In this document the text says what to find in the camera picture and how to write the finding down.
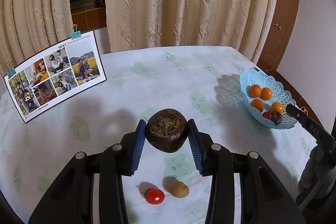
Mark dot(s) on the metal door knob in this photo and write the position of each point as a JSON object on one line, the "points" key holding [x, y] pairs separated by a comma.
{"points": [[277, 26]]}

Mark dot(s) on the narrow beige curtain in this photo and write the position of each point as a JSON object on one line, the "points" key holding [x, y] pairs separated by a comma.
{"points": [[34, 3]]}

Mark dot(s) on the brown wooden door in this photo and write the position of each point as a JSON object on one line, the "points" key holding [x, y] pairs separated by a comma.
{"points": [[281, 3]]}

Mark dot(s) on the light blue lattice basket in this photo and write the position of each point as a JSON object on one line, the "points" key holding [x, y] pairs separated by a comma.
{"points": [[285, 96]]}

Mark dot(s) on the small dark water chestnut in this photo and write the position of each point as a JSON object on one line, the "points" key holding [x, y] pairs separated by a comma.
{"points": [[276, 118]]}

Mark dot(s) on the large kumquat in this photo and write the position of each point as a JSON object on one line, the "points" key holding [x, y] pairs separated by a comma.
{"points": [[254, 91]]}

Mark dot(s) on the cherry tomato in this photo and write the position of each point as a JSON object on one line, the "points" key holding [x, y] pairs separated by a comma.
{"points": [[267, 115], [155, 197]]}

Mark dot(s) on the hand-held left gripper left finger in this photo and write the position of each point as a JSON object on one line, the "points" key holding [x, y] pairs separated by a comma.
{"points": [[139, 146]]}

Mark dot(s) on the person's right hand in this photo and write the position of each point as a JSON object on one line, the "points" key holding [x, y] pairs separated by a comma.
{"points": [[317, 174]]}

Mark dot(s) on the photo collage card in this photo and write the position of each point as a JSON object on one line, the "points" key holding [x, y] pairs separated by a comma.
{"points": [[52, 77]]}

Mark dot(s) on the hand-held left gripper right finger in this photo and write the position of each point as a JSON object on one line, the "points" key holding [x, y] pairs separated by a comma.
{"points": [[195, 146]]}

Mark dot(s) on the orange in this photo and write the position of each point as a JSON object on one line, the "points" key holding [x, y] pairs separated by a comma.
{"points": [[257, 105], [277, 107]]}

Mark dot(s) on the large dark water chestnut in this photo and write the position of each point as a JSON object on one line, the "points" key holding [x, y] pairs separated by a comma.
{"points": [[166, 132]]}

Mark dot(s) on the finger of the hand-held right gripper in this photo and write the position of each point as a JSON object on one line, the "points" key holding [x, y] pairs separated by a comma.
{"points": [[312, 129]]}

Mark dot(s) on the teal binder clip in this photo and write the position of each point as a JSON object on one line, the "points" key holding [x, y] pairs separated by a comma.
{"points": [[11, 71], [75, 34]]}

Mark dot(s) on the small kumquat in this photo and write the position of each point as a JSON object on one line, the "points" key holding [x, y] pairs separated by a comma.
{"points": [[266, 93]]}

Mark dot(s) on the wooden window frame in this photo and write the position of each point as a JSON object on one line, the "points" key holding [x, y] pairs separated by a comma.
{"points": [[89, 16]]}

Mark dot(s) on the pale green printed tablecloth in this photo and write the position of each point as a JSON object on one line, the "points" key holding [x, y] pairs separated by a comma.
{"points": [[170, 77]]}

